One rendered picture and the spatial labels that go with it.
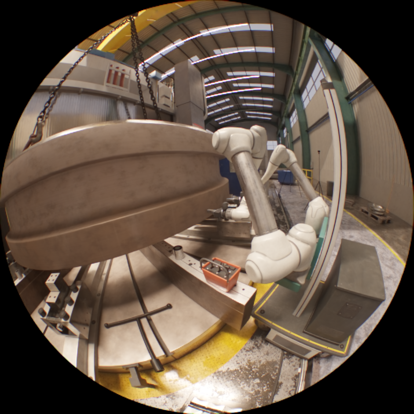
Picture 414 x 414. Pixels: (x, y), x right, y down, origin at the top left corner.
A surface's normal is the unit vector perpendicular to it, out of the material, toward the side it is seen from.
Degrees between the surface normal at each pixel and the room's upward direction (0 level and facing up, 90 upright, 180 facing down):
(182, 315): 0
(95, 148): 90
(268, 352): 0
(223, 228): 90
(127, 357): 0
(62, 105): 90
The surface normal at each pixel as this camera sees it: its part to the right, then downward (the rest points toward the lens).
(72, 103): 0.92, 0.04
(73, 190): 0.52, 0.19
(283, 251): 0.18, -0.33
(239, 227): -0.36, 0.29
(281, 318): -0.08, -0.96
